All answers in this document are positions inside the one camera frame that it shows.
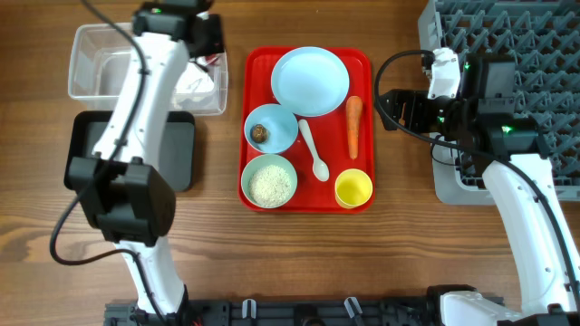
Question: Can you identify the red snack wrapper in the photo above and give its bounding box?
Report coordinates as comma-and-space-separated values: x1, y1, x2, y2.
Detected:
199, 53, 222, 68

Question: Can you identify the white tissue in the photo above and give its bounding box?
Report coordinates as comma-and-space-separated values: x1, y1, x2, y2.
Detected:
174, 62, 215, 96

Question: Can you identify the orange carrot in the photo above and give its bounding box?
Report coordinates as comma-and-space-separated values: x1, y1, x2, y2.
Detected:
345, 96, 363, 159

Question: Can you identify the yellow cup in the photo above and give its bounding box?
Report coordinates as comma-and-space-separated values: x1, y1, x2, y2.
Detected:
334, 168, 373, 209

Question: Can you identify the brown mushroom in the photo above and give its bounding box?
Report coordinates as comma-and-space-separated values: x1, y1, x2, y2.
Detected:
250, 124, 269, 144

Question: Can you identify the light blue bowl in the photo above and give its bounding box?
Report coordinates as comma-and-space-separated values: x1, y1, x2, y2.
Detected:
243, 104, 298, 154

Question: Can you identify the green bowl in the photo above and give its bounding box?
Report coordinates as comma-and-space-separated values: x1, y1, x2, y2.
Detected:
240, 154, 298, 209

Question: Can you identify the white rice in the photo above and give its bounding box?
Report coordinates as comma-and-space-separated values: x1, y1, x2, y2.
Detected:
249, 165, 293, 208

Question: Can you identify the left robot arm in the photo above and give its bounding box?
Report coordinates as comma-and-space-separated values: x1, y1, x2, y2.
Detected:
49, 0, 225, 325

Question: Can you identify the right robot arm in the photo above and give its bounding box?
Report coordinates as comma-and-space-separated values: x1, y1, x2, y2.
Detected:
374, 48, 579, 325

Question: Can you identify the grey dishwasher rack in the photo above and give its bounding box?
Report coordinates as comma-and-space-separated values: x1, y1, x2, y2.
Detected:
418, 0, 579, 201

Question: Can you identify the light blue plate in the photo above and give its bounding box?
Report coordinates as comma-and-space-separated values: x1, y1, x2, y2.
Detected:
271, 46, 350, 117

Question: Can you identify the red serving tray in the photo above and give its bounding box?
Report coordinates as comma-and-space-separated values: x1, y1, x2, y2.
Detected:
239, 46, 375, 214

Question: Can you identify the clear plastic bin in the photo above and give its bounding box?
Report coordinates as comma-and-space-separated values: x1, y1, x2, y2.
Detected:
68, 24, 228, 116

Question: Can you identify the white plastic spoon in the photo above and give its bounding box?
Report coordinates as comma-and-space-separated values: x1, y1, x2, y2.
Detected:
298, 120, 330, 182

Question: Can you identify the black plastic tray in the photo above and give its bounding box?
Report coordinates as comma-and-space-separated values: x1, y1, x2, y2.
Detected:
63, 110, 196, 192

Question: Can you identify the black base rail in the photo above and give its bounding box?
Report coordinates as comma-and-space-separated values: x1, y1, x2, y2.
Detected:
102, 296, 507, 326

